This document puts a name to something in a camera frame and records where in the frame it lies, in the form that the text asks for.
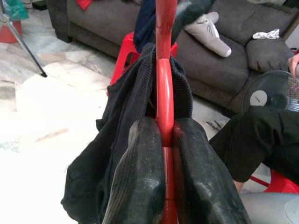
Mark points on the red plastic hanger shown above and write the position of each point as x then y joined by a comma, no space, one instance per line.
164,81

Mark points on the red cushion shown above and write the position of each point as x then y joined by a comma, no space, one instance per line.
84,3

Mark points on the navy blue garment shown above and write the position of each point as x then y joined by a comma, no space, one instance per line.
143,23

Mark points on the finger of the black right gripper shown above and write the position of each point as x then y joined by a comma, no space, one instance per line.
194,11

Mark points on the person in black clothes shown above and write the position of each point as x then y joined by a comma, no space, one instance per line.
257,140

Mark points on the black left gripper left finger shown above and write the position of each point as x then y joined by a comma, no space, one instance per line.
140,175

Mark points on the black shirt with green print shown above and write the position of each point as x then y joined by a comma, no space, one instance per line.
126,93

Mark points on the silver clothes rack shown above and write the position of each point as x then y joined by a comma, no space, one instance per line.
23,46

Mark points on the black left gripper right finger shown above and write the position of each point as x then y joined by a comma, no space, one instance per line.
205,177

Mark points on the black power adapter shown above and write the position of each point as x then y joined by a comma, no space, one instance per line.
39,4

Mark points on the teal bin liner bag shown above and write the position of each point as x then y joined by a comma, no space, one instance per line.
16,11

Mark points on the white patterned cloth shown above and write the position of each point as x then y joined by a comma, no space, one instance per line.
268,34

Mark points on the long grey plush toy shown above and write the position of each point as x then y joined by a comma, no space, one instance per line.
210,35

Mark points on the grey standing fan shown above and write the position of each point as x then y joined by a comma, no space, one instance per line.
275,88

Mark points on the dark grey fabric sofa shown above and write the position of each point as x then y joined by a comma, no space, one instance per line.
233,70

